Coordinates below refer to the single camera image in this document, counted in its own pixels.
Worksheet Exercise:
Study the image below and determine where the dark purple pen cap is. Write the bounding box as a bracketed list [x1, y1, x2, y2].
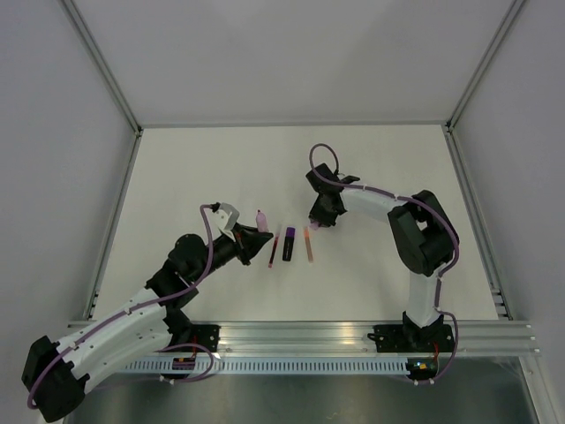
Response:
[285, 227, 296, 239]

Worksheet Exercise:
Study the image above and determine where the right aluminium frame post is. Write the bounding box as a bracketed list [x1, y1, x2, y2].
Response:
[444, 0, 529, 133]

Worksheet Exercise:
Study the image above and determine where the red pen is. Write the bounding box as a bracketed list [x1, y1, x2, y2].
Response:
[267, 225, 282, 269]

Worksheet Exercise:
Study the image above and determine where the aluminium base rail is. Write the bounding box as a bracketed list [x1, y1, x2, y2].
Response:
[65, 320, 542, 357]

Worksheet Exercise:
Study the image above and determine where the black mounting plate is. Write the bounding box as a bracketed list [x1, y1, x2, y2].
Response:
[188, 324, 221, 353]
[367, 324, 455, 353]

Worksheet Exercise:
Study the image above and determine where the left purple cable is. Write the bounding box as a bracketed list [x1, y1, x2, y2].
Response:
[26, 202, 222, 407]

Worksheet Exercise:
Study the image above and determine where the aluminium frame post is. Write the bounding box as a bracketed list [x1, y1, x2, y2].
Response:
[58, 0, 142, 136]
[444, 0, 529, 133]

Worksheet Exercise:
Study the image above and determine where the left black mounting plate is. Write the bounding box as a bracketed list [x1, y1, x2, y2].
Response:
[188, 324, 221, 353]

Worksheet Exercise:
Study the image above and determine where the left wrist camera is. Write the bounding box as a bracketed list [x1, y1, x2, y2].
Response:
[213, 202, 239, 241]

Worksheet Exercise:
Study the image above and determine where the pink highlighter pen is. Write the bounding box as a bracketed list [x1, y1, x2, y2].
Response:
[255, 209, 269, 232]

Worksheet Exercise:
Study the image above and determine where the orange highlighter pen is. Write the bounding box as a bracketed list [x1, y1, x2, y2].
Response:
[303, 226, 313, 264]

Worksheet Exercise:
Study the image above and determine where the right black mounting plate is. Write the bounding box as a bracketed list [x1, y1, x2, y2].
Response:
[367, 324, 455, 353]

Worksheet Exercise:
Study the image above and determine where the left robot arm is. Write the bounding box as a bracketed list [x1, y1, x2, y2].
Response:
[21, 224, 273, 423]

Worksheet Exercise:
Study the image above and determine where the white slotted cable duct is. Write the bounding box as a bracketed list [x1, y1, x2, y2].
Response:
[123, 356, 409, 375]

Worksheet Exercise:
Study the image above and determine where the black purple-tipped marker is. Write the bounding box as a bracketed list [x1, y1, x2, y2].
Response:
[282, 236, 295, 262]

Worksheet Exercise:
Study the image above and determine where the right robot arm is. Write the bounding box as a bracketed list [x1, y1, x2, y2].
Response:
[305, 163, 459, 352]

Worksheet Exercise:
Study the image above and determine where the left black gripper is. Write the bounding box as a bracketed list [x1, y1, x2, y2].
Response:
[192, 223, 273, 283]

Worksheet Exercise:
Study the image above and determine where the left aluminium frame post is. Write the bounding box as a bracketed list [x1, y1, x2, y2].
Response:
[58, 0, 142, 136]

